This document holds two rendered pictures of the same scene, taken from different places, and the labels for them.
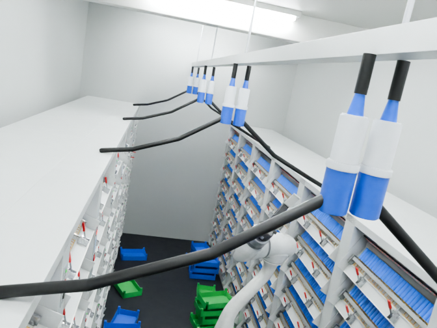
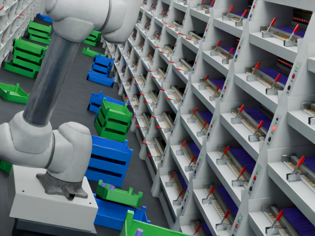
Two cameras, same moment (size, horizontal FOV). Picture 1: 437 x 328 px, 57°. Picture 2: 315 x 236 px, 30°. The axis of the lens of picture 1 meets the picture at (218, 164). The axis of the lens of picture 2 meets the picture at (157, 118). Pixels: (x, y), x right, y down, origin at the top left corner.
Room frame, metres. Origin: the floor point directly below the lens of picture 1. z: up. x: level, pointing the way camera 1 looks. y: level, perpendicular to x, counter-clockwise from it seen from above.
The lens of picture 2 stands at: (3.77, 0.01, 1.19)
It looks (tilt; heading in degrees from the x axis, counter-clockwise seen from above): 12 degrees down; 178
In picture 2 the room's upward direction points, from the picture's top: 18 degrees clockwise
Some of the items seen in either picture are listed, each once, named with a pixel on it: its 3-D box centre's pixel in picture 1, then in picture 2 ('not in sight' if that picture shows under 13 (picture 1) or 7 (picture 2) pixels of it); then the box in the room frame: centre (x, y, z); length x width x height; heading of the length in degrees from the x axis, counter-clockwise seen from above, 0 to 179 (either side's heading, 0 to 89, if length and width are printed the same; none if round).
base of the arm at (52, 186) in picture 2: not in sight; (64, 182); (1.49, -0.19, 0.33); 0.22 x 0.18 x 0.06; 28
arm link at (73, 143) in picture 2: not in sight; (69, 149); (1.48, -0.21, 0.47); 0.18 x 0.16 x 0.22; 118
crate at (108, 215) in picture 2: not in sight; (118, 214); (0.92, 0.07, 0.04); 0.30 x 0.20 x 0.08; 100
